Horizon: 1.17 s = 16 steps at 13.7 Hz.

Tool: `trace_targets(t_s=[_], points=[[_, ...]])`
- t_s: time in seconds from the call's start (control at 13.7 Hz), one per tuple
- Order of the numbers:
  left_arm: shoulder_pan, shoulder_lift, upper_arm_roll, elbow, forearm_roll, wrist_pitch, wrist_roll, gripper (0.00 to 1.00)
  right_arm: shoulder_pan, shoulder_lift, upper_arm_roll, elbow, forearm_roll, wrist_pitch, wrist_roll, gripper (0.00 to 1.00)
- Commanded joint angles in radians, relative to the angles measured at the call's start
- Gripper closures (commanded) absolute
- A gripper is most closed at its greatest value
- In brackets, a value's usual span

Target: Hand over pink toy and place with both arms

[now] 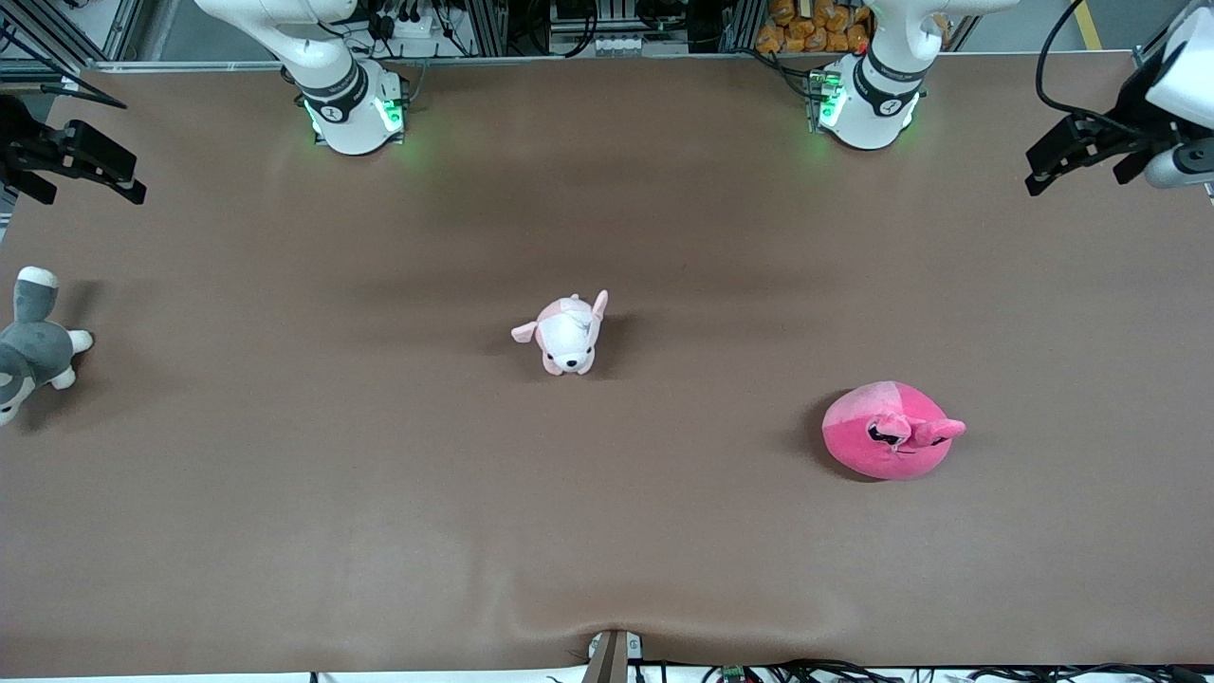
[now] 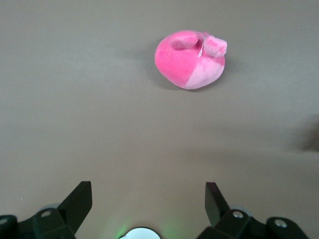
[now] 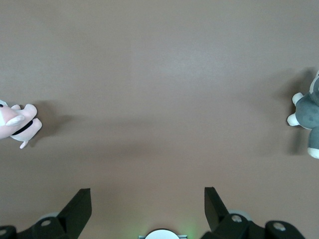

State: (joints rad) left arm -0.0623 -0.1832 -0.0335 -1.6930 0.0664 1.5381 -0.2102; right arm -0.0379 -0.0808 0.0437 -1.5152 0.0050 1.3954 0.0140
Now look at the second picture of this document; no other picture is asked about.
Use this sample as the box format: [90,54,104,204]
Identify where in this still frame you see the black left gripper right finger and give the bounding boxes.
[196,182,310,239]

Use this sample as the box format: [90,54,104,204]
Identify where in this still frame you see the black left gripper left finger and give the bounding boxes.
[0,181,93,239]

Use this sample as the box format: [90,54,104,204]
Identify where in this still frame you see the pink round plush toy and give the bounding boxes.
[154,29,228,91]

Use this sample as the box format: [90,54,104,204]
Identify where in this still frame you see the brown table mat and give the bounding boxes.
[0,0,319,239]

